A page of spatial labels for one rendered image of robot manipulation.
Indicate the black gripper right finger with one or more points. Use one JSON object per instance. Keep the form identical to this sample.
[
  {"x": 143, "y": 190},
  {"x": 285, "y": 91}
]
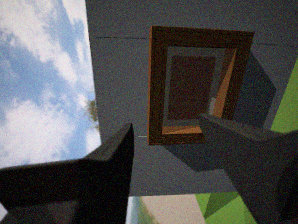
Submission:
[{"x": 261, "y": 164}]

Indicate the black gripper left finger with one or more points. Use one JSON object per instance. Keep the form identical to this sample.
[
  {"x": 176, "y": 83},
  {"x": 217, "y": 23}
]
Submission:
[{"x": 100, "y": 180}]

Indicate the grey wall panel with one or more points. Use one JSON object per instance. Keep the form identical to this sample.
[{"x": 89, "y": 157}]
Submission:
[{"x": 119, "y": 44}]

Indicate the brown wooden picture frame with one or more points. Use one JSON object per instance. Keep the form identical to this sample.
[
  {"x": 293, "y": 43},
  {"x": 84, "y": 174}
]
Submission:
[{"x": 191, "y": 71}]

